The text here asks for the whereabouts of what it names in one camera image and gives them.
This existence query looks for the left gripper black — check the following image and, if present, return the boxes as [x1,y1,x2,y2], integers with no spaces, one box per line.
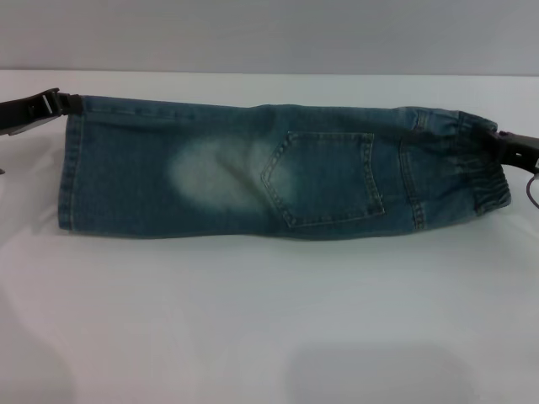
[0,87,83,138]

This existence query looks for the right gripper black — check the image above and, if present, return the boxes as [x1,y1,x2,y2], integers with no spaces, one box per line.
[483,130,539,173]

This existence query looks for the blue denim shorts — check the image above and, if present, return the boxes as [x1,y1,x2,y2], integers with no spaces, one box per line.
[58,95,513,241]

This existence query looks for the white table cloth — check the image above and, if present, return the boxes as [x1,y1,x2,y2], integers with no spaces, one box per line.
[0,69,539,404]

